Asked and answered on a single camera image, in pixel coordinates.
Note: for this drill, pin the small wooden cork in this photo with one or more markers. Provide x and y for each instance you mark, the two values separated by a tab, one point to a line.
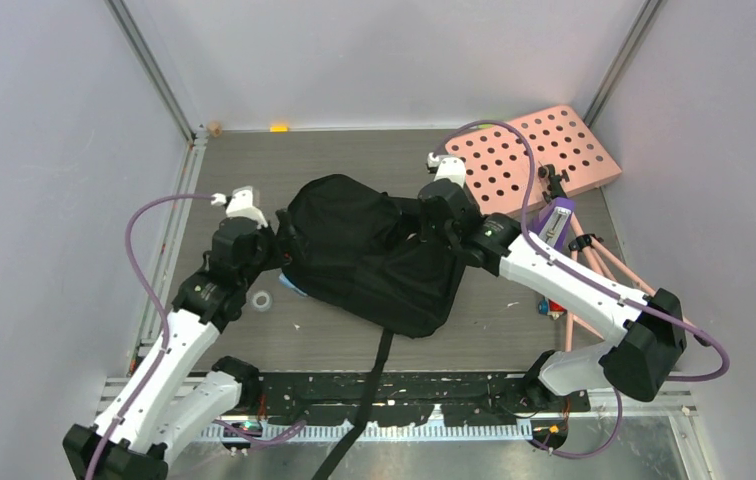
215	128

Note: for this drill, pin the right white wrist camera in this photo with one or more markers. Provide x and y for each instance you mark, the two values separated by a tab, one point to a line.
445	166

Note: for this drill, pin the purple metronome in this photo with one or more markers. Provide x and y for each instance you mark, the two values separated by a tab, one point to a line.
552	223

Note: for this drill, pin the colourful toy train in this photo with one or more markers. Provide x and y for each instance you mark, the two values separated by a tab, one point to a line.
550	309

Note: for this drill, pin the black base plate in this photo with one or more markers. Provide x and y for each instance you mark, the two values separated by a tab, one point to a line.
402	398

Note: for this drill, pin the black backpack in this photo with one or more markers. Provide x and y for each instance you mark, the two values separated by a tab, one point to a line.
360	250

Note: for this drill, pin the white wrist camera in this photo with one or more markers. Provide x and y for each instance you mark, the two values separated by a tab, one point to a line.
445	166
241	203

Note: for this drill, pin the pink perforated stand board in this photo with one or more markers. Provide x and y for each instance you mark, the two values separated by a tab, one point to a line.
497	167

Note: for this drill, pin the yellow block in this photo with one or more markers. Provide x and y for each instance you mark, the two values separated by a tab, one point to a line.
279	128

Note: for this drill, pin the clear tape roll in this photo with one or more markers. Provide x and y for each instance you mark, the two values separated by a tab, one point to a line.
261	301

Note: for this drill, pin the blue eraser pen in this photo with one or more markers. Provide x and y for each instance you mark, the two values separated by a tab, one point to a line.
286	282

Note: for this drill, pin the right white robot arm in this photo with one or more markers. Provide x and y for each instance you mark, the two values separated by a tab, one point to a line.
638	349

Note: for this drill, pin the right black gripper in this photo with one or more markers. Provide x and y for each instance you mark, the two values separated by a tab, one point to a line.
427	232

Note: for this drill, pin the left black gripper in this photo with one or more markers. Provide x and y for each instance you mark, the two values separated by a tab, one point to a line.
284	248

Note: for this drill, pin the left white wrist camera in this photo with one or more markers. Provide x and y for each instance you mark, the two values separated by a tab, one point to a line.
241	203

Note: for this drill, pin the slotted aluminium rail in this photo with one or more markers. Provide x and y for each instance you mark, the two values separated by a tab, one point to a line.
520	430

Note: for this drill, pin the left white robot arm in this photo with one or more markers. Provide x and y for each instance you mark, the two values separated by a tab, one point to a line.
141	433

